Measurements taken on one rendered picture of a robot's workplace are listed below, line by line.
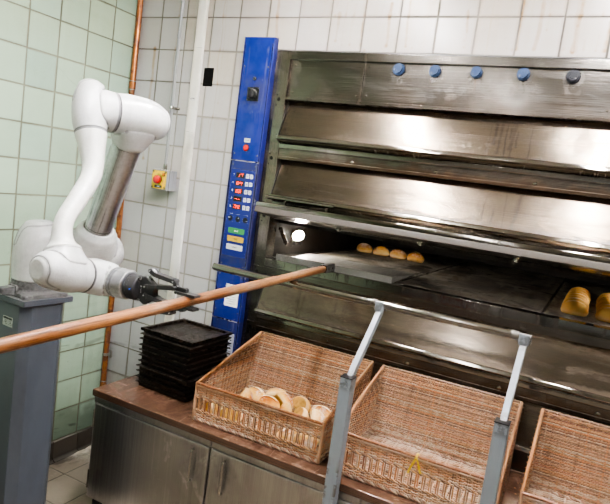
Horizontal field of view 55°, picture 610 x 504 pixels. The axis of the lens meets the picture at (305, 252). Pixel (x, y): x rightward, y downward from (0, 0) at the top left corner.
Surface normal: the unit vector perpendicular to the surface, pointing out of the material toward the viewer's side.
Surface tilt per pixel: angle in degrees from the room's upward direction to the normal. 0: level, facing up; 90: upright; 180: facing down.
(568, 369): 72
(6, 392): 90
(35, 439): 90
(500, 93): 90
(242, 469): 90
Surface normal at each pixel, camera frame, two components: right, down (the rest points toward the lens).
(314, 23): -0.45, 0.04
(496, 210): -0.38, -0.29
